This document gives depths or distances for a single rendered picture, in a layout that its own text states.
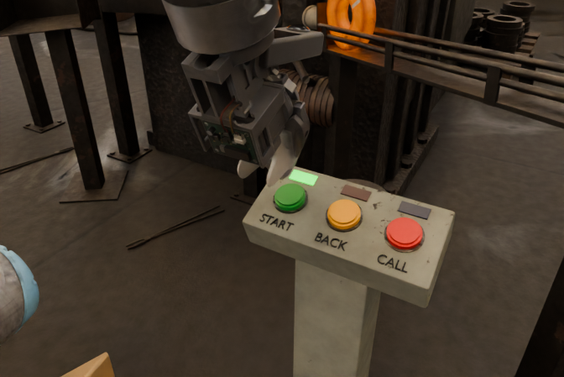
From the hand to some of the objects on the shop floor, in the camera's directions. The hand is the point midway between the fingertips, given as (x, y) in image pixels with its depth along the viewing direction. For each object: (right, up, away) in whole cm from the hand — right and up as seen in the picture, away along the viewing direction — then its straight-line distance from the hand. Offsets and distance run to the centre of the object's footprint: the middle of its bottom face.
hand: (281, 165), depth 55 cm
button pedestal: (+8, -58, +32) cm, 67 cm away
